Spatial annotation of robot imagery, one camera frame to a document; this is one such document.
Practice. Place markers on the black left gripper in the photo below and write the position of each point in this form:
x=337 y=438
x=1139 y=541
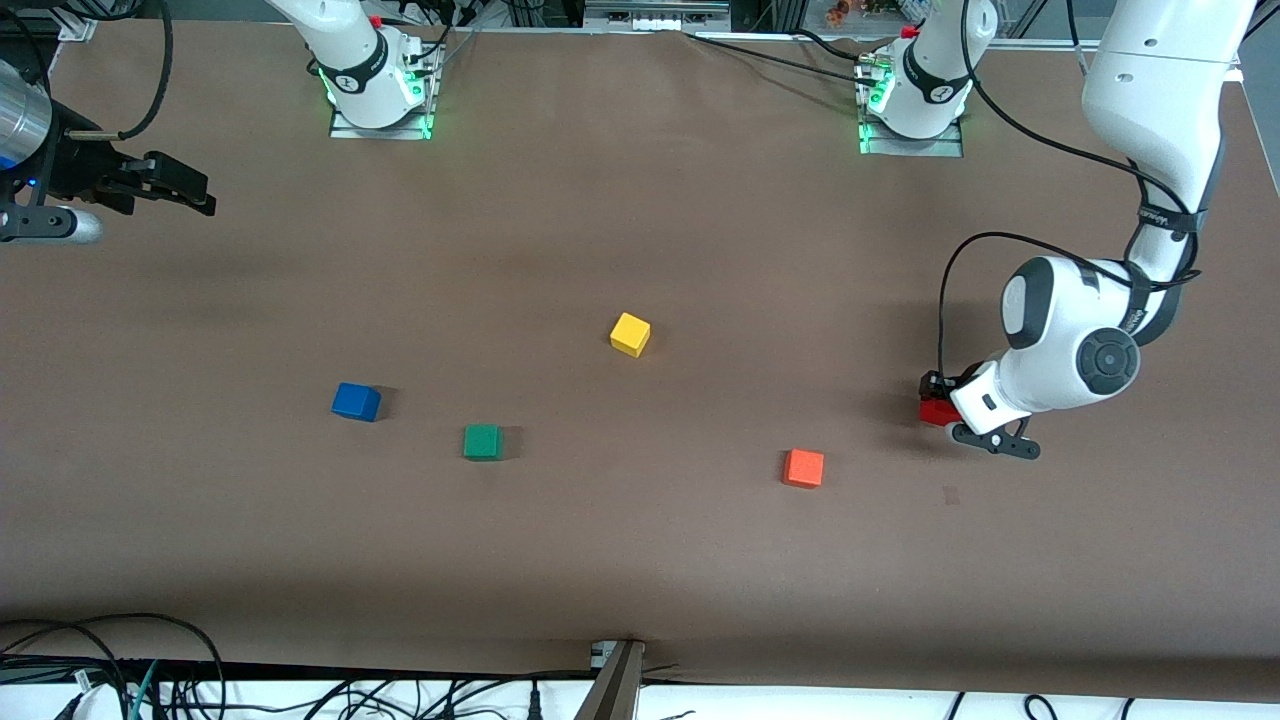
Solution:
x=938 y=385

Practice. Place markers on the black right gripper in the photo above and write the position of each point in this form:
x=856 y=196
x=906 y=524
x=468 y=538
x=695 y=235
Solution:
x=82 y=165

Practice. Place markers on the red wooden block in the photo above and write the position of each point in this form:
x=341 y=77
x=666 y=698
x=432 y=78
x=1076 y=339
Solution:
x=936 y=411

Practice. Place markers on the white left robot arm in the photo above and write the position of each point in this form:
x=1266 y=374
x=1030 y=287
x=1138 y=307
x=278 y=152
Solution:
x=1160 y=90

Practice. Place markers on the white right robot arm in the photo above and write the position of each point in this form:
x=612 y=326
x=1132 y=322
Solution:
x=350 y=50

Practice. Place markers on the orange wooden block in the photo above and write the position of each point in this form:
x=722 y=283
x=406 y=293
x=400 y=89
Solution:
x=803 y=468

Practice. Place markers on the blue wooden block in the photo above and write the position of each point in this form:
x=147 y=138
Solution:
x=355 y=401

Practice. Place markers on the yellow wooden block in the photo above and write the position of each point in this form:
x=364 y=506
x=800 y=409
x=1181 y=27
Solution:
x=629 y=334

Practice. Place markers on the green wooden block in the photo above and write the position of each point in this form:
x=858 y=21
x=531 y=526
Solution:
x=482 y=441

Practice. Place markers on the grey metal box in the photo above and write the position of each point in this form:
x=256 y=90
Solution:
x=655 y=14

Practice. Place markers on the black power plug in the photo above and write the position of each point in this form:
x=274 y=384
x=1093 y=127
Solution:
x=534 y=702

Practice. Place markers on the small metal corner bracket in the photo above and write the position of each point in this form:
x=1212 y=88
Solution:
x=77 y=25

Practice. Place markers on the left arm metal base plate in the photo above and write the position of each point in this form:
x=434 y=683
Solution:
x=945 y=145

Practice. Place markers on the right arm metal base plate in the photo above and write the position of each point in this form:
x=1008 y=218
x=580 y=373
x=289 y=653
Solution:
x=420 y=118

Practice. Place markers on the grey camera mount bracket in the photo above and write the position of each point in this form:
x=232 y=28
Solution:
x=615 y=685

